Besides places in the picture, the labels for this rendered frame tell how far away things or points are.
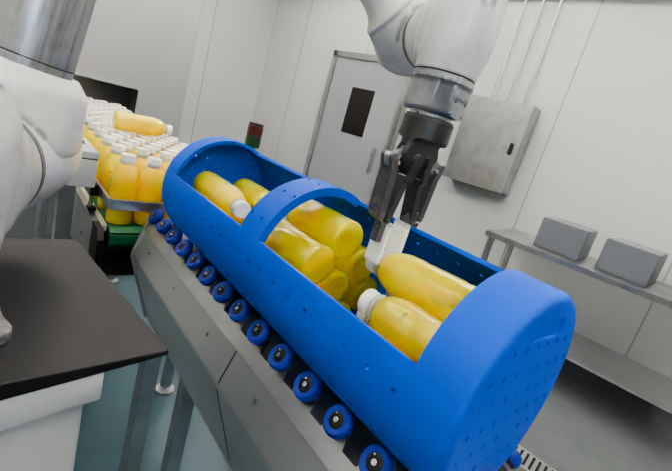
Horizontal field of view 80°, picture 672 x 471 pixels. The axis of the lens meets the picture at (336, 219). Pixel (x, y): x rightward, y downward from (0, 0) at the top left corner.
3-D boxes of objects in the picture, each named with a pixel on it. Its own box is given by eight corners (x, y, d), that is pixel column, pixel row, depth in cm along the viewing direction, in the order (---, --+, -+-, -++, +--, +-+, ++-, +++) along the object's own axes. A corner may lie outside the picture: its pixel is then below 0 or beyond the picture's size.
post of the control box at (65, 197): (26, 464, 133) (60, 177, 111) (25, 455, 136) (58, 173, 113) (41, 460, 136) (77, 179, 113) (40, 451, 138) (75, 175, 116)
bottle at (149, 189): (147, 228, 119) (157, 167, 115) (126, 220, 120) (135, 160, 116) (161, 223, 126) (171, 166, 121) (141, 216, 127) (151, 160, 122)
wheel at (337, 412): (318, 437, 53) (325, 440, 55) (349, 437, 52) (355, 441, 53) (322, 401, 56) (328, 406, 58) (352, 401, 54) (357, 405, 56)
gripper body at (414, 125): (434, 114, 53) (411, 180, 55) (466, 127, 59) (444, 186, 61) (394, 104, 59) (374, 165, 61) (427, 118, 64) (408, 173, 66)
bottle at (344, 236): (327, 253, 67) (270, 216, 80) (351, 263, 72) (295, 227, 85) (346, 216, 67) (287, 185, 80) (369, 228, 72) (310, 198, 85)
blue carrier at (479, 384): (403, 553, 40) (513, 300, 35) (149, 232, 102) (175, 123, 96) (518, 462, 60) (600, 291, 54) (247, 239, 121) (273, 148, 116)
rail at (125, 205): (111, 210, 111) (112, 199, 111) (110, 209, 112) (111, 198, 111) (239, 217, 138) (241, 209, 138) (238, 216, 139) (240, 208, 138)
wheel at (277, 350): (263, 369, 64) (269, 373, 65) (287, 367, 62) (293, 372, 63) (269, 342, 67) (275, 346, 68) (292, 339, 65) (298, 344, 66)
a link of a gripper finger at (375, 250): (394, 224, 60) (390, 224, 60) (379, 266, 62) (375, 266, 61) (380, 217, 62) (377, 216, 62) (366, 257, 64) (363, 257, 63)
